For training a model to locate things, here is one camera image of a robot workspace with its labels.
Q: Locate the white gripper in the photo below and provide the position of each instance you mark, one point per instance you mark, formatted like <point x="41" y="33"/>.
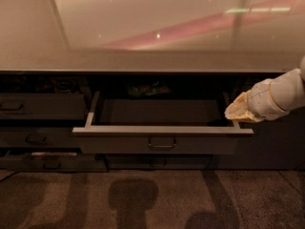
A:
<point x="258" y="100"/>

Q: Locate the grey drawer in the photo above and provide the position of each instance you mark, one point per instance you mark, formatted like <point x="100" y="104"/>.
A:
<point x="158" y="126"/>
<point x="158" y="162"/>
<point x="42" y="106"/>
<point x="37" y="138"/>
<point x="62" y="164"/>

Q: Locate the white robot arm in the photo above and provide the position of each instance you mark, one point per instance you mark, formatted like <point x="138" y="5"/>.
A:
<point x="288" y="90"/>

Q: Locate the dark items in left drawer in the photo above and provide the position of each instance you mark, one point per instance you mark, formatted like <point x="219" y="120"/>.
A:
<point x="37" y="84"/>

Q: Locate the white object in bottom drawer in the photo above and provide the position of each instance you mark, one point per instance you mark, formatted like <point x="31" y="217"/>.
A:
<point x="53" y="154"/>

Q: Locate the green snack bag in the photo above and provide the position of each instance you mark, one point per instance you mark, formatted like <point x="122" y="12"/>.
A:
<point x="141" y="90"/>

